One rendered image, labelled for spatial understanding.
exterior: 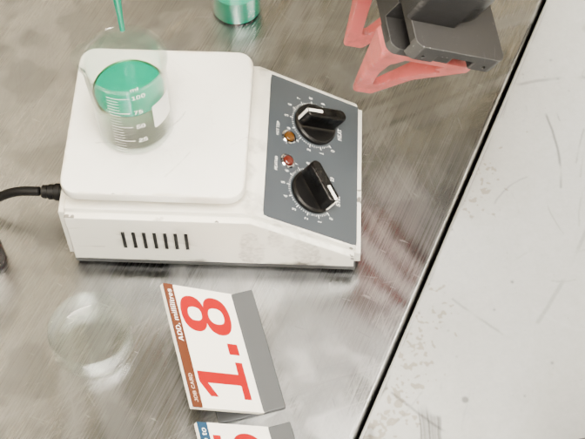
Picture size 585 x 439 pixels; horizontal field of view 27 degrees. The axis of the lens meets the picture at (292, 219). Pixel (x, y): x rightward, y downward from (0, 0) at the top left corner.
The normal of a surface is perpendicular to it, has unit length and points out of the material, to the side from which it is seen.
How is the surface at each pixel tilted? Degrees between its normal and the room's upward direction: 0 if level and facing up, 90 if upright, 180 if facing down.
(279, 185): 30
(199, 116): 0
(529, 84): 0
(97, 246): 90
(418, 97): 0
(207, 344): 40
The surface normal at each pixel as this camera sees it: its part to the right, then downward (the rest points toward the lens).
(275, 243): -0.04, 0.85
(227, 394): 0.62, -0.54
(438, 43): 0.49, -0.42
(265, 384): 0.00, -0.52
